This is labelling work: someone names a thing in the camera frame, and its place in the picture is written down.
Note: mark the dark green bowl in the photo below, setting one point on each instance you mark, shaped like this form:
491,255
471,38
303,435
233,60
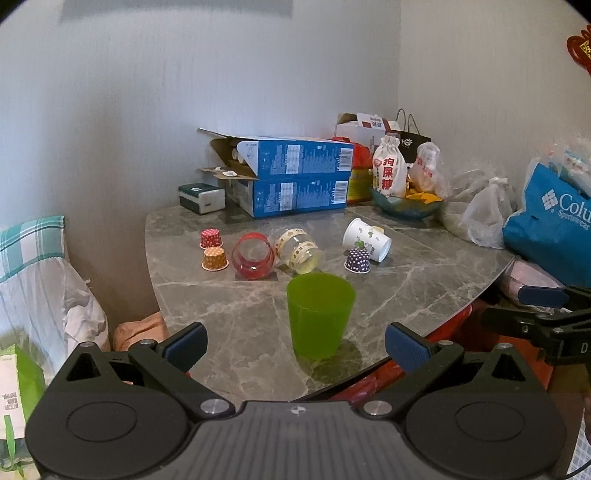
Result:
406,207

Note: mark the green plastic cup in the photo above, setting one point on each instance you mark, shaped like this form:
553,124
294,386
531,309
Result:
321,318

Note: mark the black paper bag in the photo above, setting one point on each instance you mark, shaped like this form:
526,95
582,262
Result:
414,136

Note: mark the green and white paper bag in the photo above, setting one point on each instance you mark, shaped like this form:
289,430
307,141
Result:
18,387

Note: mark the blue shopping bag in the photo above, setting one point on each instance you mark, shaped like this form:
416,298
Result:
549,230

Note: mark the white paper cup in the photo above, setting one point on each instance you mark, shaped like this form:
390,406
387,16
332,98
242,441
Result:
367,240

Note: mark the red wall ornament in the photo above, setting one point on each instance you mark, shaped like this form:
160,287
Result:
582,46

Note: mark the white and red carton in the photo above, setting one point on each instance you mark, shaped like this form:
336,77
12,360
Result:
364,123

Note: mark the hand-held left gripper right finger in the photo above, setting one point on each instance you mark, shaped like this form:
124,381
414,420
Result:
406,347

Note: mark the blue cardboard box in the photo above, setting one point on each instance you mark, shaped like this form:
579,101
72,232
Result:
295,157
291,194

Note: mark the pink packet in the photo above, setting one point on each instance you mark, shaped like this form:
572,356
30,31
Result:
526,279

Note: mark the pink cloth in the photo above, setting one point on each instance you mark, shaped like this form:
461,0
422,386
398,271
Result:
138,332

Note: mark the red and yellow container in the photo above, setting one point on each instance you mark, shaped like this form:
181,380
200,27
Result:
360,182

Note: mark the crumpled clear plastic bag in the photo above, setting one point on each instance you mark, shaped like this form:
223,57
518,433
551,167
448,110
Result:
487,212

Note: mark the red transparent cup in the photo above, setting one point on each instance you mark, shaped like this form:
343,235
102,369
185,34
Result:
251,256

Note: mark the purple polka dot cup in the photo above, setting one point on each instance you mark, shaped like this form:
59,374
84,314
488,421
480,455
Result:
358,261

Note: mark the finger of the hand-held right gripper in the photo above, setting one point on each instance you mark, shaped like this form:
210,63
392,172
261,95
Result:
542,296
512,323

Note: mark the green and white tissue box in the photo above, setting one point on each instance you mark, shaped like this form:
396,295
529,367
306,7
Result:
201,197

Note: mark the clear cup with yellow print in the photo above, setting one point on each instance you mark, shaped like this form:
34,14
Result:
298,251

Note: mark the checked cloth on chair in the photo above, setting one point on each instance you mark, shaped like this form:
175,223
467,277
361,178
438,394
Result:
37,286

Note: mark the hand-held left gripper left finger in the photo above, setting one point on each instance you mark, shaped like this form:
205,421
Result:
187,347

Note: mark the red polka dot cup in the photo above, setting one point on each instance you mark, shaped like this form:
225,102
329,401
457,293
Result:
211,238

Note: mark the clear plastic snack bag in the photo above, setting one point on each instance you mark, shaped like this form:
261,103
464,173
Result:
431,170

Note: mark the orange polka dot cup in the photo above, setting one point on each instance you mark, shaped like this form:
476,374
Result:
214,259

